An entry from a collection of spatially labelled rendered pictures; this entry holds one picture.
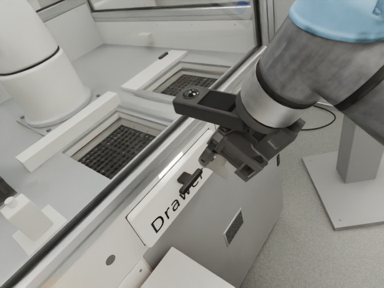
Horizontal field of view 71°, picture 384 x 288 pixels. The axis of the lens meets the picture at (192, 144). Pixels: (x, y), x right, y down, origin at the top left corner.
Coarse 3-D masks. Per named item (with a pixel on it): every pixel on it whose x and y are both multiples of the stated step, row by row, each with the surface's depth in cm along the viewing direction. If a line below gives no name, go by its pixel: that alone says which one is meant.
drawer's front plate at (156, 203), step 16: (192, 160) 63; (176, 176) 59; (208, 176) 70; (160, 192) 57; (176, 192) 61; (192, 192) 66; (144, 208) 54; (160, 208) 58; (144, 224) 55; (160, 224) 59; (144, 240) 57
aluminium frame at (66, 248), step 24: (264, 0) 73; (264, 24) 76; (264, 48) 80; (240, 72) 72; (192, 120) 61; (168, 144) 57; (144, 168) 53; (120, 192) 50; (96, 216) 47; (72, 240) 44; (48, 264) 42
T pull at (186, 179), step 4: (184, 172) 61; (196, 172) 60; (200, 172) 60; (180, 176) 60; (184, 176) 60; (188, 176) 60; (192, 176) 59; (196, 176) 59; (180, 180) 59; (184, 180) 59; (188, 180) 58; (192, 180) 58; (196, 180) 59; (184, 184) 58; (188, 184) 58; (192, 184) 59; (184, 188) 57; (188, 188) 58; (180, 192) 57; (184, 192) 57
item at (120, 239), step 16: (208, 128) 68; (192, 144) 64; (144, 192) 55; (128, 208) 53; (112, 224) 51; (128, 224) 54; (96, 240) 49; (112, 240) 52; (128, 240) 55; (80, 256) 47; (96, 256) 50; (128, 256) 57; (80, 272) 48; (96, 272) 51; (112, 272) 54; (128, 272) 58
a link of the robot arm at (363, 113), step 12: (372, 84) 20; (360, 96) 21; (372, 96) 21; (336, 108) 25; (348, 108) 23; (360, 108) 22; (372, 108) 21; (360, 120) 23; (372, 120) 22; (372, 132) 23
